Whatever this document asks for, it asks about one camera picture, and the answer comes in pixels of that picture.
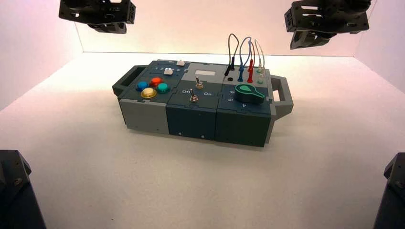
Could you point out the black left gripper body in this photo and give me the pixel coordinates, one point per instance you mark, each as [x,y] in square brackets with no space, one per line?
[95,11]

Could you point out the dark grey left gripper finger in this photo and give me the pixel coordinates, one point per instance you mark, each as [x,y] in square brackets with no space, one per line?
[117,27]
[98,27]

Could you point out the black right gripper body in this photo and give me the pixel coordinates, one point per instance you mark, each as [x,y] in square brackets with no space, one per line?
[329,15]

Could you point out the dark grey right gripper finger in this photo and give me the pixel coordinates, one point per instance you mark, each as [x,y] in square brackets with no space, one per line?
[299,42]
[318,39]

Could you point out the white slider knob with triangle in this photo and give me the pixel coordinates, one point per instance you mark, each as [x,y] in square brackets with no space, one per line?
[180,62]

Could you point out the green banana socket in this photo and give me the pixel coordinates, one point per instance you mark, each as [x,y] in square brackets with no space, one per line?
[260,81]

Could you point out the blue push button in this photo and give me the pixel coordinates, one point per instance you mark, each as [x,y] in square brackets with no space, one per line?
[142,86]

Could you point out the red push button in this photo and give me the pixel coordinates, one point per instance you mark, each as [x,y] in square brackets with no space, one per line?
[156,81]

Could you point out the green rotary knob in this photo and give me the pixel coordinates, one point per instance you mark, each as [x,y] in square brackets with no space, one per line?
[246,91]

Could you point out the yellow push button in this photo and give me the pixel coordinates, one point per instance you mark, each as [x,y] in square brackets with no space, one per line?
[148,93]

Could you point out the green push button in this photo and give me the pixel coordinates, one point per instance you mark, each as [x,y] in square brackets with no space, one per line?
[163,88]

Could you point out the black banana socket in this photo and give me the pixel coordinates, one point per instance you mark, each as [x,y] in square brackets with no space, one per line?
[230,79]

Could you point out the white rectangular display window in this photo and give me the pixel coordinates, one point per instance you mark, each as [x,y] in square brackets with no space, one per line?
[205,73]

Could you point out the teal and grey control box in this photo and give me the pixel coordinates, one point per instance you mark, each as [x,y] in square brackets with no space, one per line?
[189,120]

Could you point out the silver toggle switch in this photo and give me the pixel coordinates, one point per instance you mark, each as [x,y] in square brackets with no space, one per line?
[199,84]
[193,98]

